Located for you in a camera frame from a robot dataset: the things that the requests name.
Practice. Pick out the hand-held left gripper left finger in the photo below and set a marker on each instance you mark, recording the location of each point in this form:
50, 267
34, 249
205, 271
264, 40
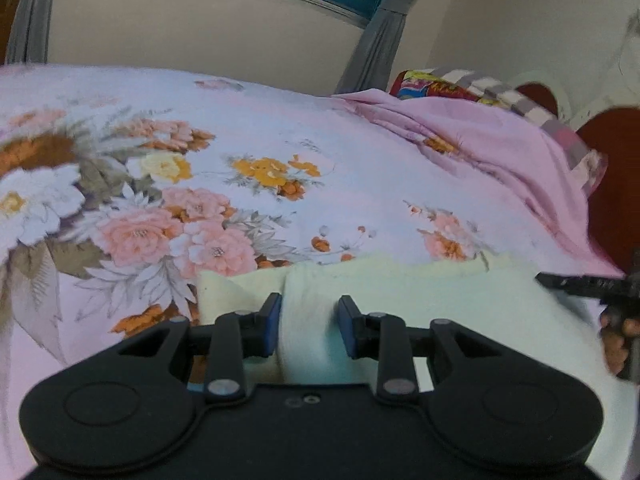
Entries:
270, 330

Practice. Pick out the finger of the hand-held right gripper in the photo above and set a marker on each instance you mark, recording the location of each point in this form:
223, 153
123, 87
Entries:
580, 285

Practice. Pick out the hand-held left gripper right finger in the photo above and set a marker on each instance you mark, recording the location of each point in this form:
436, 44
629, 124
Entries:
347, 330

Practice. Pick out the pale yellow towel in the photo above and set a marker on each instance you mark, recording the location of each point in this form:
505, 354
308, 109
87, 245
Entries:
450, 295

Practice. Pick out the person's right hand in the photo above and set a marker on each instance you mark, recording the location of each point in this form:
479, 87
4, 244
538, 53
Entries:
612, 350

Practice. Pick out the red white scalloped headboard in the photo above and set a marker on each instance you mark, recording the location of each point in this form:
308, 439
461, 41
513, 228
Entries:
615, 160

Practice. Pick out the pink blanket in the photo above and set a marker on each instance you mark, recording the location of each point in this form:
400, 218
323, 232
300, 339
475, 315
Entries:
490, 130

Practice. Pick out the floral lavender bed sheet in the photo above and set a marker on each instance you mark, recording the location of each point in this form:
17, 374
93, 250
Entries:
325, 125

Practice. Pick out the striped pink grey pillow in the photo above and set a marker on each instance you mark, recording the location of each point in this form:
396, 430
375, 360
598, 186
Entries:
500, 87

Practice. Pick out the red yellow floral pillow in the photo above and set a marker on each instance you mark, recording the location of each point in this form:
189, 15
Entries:
415, 85

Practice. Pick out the grey curtain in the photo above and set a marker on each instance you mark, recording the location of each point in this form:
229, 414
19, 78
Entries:
35, 25
380, 45

